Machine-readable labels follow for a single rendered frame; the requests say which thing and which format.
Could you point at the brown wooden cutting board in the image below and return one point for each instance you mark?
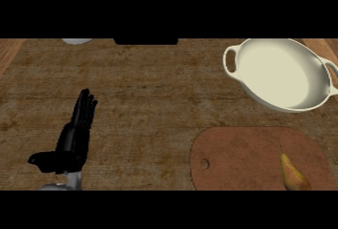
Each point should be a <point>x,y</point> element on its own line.
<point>251,155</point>

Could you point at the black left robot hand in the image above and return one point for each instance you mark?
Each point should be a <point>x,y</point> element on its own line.
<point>72,140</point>

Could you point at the black appliance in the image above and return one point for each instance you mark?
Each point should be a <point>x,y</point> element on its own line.
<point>146,41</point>

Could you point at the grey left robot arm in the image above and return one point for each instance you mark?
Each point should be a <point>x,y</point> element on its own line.
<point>68,182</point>

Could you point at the cream white pot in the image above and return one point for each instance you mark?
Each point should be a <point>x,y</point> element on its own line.
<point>277,77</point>

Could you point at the pale grey round object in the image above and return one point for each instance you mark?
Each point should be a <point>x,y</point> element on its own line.
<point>77,40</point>

